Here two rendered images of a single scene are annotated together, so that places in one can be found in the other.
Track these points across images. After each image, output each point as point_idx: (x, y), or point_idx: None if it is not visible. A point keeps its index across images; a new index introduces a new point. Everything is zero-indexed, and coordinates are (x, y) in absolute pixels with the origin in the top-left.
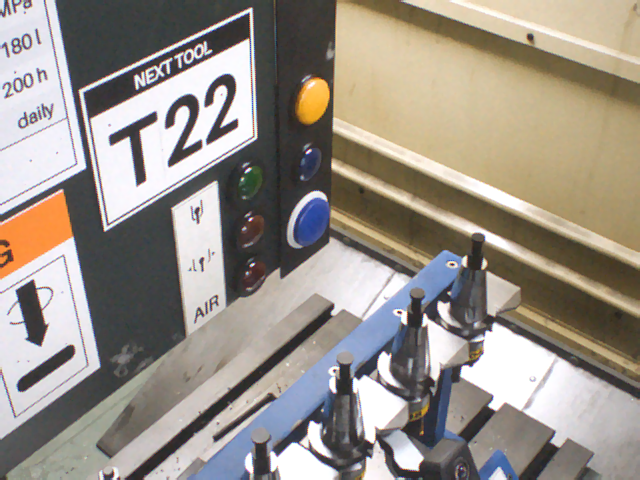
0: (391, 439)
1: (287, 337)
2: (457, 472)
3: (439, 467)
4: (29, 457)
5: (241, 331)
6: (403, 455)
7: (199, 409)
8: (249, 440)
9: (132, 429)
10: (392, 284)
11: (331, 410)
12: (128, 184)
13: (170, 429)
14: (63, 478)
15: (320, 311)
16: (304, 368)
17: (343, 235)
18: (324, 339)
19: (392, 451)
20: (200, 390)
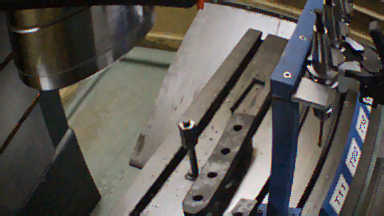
0: (347, 40)
1: (246, 49)
2: (381, 32)
3: (376, 28)
4: (95, 177)
5: (203, 68)
6: (354, 45)
7: (212, 97)
8: (297, 39)
9: (148, 149)
10: (281, 25)
11: (328, 16)
12: None
13: (198, 112)
14: (119, 182)
15: (257, 35)
16: (265, 62)
17: (245, 5)
18: (267, 47)
19: (349, 45)
20: (207, 87)
